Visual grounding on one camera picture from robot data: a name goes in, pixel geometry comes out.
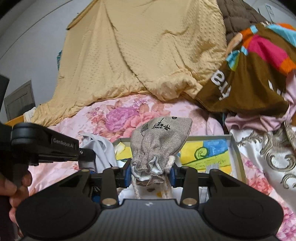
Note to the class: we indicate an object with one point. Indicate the wooden bed frame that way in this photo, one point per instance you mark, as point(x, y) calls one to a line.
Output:
point(16, 120)

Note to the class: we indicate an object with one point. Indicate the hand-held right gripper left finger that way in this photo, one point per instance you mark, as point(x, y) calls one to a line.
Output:
point(127, 176)

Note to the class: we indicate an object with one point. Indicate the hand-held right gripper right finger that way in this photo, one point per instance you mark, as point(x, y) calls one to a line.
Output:
point(173, 178)

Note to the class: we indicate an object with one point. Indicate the wall poster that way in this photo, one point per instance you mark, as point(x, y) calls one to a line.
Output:
point(59, 58)

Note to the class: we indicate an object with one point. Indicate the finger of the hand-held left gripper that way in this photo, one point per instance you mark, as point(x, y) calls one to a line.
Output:
point(87, 154)

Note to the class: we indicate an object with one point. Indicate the pink floral bed sheet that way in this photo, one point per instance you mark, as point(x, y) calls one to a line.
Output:
point(115, 115)

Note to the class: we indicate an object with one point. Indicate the white cloth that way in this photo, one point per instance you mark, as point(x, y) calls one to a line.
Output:
point(101, 150)

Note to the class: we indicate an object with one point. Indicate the pink satin cloth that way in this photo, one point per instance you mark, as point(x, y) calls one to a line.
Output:
point(245, 121)

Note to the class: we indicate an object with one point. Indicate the brown quilted jacket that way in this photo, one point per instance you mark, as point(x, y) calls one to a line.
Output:
point(233, 18)

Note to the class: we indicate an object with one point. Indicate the gold ornate patterned sheet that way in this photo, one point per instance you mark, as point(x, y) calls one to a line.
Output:
point(266, 148)

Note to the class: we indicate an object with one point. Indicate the brown colourful printed cloth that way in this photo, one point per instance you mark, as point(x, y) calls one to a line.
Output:
point(249, 76)

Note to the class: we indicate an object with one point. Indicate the grey tray box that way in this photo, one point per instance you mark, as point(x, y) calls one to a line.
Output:
point(238, 157)

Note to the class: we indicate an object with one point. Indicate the black white striped sock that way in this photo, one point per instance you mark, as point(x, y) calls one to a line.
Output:
point(96, 191)

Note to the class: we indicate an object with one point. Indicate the grey door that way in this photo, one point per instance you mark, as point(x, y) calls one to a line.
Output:
point(20, 99)

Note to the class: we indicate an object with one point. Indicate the cartoon print cloth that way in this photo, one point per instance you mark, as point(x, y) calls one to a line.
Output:
point(208, 153)

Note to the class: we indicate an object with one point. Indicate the person's left hand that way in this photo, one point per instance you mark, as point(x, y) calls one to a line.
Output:
point(13, 194)

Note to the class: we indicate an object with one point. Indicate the yellow quilt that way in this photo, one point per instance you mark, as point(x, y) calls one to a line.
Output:
point(127, 51)

